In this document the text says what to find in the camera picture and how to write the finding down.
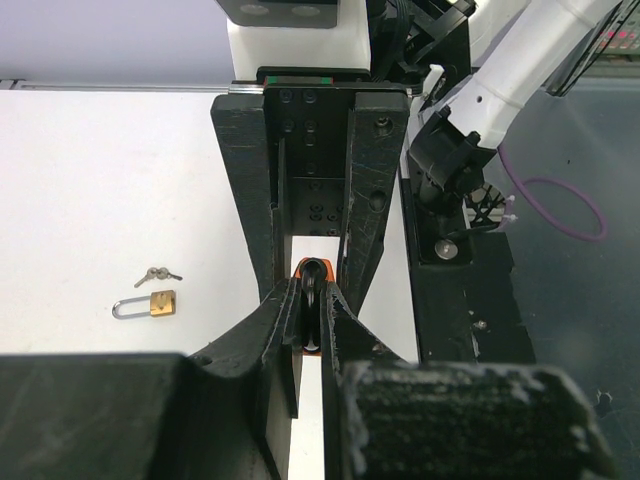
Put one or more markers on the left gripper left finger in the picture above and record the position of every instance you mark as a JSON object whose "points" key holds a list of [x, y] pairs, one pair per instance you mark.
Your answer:
{"points": [[224, 412]]}

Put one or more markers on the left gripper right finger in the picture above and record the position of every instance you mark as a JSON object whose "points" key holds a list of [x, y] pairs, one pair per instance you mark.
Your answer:
{"points": [[385, 418]]}

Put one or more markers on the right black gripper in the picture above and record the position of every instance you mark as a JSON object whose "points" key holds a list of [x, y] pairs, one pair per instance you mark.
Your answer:
{"points": [[312, 156]]}

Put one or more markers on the brass padlock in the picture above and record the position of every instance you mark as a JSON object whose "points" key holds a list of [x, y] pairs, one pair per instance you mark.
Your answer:
{"points": [[155, 305]]}

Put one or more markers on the orange black padlock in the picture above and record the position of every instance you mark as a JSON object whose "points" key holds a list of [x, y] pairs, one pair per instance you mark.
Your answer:
{"points": [[313, 273]]}

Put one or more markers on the small keys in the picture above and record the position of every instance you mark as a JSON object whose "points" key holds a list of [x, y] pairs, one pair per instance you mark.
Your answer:
{"points": [[157, 273]]}

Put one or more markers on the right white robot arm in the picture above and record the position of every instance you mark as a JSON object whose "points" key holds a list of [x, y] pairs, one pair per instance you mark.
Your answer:
{"points": [[469, 68]]}

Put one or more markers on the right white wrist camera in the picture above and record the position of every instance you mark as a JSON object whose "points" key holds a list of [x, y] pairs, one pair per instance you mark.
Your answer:
{"points": [[320, 35]]}

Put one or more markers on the aluminium frame rail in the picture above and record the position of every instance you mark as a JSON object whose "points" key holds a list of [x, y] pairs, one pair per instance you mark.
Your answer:
{"points": [[26, 85]]}

